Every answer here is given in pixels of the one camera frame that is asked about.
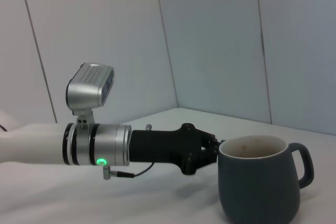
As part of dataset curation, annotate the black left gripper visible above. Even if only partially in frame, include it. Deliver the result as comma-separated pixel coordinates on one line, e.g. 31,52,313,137
130,123,226,176

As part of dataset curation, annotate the dark grey ceramic cup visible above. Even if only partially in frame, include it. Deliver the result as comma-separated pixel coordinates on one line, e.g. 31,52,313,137
217,135,315,224

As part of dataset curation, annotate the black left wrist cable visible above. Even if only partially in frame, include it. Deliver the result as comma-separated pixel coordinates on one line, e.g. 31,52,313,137
102,161,156,181

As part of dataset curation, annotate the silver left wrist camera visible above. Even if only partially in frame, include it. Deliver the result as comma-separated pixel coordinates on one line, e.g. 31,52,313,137
65,62,116,131

